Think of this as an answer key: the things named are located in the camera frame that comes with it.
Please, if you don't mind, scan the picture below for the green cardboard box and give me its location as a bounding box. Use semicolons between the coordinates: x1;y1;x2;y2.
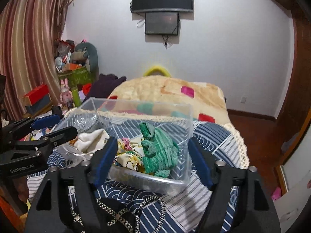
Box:
58;67;95;88

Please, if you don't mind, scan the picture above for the beige plush blanket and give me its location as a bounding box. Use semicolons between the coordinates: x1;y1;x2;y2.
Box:
110;75;230;125

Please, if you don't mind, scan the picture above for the white drawstring pouch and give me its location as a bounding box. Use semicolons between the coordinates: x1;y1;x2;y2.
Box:
73;129;110;154

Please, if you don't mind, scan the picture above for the grey green plush toy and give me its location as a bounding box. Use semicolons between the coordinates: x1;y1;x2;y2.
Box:
70;42;99;73

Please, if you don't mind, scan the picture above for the wooden room door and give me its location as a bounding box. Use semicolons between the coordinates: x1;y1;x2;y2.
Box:
277;4;311;161

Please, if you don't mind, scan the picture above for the red box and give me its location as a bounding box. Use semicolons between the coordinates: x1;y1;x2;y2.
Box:
21;84;49;106

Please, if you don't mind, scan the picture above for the pink bunny plush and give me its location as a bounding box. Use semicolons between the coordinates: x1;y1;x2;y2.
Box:
60;78;74;109

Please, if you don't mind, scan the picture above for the white sliding wardrobe door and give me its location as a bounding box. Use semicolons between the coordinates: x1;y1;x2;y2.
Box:
282;127;311;191

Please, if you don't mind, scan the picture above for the black bag with chain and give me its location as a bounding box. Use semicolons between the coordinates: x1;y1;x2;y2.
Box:
70;195;167;233

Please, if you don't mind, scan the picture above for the yellow plush ring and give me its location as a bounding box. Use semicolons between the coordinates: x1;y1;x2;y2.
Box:
142;64;172;78

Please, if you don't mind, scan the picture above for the cartoon print cream cloth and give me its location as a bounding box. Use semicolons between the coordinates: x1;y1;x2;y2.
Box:
114;136;145;173

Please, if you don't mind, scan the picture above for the striped brown curtain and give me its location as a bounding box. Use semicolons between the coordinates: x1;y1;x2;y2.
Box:
1;0;69;120

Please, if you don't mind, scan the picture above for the green bottle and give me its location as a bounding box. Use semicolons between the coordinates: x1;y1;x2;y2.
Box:
71;87;81;107

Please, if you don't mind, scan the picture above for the clear plastic storage box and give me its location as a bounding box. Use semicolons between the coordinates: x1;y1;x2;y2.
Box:
55;97;193;196

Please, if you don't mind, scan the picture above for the green knitted cloth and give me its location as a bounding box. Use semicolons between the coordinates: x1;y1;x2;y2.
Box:
139;122;179;178

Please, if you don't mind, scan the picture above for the red plush cushion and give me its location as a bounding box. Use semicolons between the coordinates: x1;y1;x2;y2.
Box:
82;83;92;96

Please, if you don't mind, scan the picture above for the small wall monitor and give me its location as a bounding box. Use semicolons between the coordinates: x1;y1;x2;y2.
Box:
144;12;180;36

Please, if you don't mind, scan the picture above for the blue white patterned tablecloth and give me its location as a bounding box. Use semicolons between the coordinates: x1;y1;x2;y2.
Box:
27;120;249;232

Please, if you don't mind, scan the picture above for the dark purple cloth pile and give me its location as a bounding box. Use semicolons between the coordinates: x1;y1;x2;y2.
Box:
84;74;127;101

